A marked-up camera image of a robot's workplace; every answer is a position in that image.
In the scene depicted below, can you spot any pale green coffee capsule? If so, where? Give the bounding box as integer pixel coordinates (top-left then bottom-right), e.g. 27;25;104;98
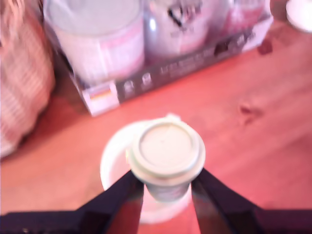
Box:
125;113;206;203

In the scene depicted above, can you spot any dark red coffee capsule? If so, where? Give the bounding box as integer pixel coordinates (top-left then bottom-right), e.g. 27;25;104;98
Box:
257;39;274;56

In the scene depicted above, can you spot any blue and white printed mug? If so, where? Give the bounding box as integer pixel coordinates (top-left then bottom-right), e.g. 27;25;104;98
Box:
99;121;195;224

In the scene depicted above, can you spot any cardboard tray with flag label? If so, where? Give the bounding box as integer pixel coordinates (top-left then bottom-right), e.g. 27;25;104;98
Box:
69;14;273;117

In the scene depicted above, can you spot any woven wicker basket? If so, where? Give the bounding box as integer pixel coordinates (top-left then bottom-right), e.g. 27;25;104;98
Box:
0;0;56;159

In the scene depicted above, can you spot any white labelled jar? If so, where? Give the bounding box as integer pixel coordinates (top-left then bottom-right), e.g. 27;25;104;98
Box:
45;0;145;84

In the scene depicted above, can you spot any clear jar with black print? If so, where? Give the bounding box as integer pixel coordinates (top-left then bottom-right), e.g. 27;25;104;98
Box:
143;0;231;64

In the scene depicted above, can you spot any clear jar with pink label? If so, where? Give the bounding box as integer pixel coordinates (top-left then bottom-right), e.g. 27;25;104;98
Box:
228;0;272;39

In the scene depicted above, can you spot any white round object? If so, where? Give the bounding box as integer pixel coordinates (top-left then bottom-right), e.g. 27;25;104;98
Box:
285;0;312;32

